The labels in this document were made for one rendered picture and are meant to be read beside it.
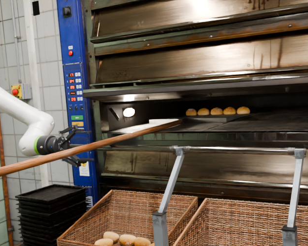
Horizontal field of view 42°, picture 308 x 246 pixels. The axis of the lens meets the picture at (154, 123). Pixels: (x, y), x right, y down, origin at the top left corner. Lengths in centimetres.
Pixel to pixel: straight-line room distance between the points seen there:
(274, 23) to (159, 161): 92
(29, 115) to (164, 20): 82
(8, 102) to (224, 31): 108
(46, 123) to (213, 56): 87
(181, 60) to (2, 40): 134
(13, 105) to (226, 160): 106
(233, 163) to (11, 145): 159
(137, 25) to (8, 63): 105
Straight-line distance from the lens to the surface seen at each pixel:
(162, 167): 218
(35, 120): 200
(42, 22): 266
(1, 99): 201
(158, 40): 215
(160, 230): 156
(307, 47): 190
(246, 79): 180
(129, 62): 225
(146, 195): 225
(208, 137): 204
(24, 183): 292
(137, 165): 227
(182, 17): 208
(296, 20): 191
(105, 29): 233
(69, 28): 246
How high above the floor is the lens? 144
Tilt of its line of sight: 5 degrees down
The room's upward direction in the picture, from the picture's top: 4 degrees counter-clockwise
